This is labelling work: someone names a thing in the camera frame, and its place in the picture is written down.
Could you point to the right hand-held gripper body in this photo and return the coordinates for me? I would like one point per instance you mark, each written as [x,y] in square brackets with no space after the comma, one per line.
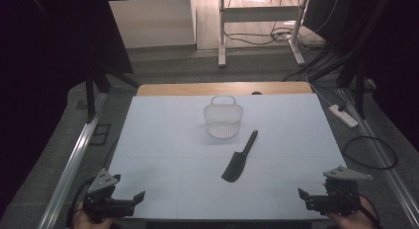
[339,197]

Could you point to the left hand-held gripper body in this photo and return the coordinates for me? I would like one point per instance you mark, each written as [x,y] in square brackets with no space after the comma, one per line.
[103,202]

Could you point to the black spatula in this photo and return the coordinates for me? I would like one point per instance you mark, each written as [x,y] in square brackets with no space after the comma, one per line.
[237,163]

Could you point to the white plastic basket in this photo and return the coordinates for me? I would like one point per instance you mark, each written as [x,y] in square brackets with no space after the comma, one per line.
[223,118]

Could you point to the person's left hand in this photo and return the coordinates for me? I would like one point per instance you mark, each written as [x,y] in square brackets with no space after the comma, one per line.
[86,223]

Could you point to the person's right hand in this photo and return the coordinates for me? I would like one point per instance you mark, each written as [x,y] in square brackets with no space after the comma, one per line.
[352,221]

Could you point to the dark floor socket cover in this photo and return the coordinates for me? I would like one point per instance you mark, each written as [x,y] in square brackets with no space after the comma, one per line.
[100,134]

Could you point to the white power strip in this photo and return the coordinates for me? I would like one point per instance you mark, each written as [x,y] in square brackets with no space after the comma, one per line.
[344,116]

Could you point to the black tripod stand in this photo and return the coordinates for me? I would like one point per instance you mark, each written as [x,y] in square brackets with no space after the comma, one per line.
[94,87]
[357,81]

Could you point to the aluminium floor rail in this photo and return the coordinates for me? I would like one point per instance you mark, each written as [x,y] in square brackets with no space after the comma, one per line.
[382,156]
[74,166]

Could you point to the white metal desk frame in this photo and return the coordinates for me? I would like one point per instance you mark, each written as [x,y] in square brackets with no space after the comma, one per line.
[260,14]

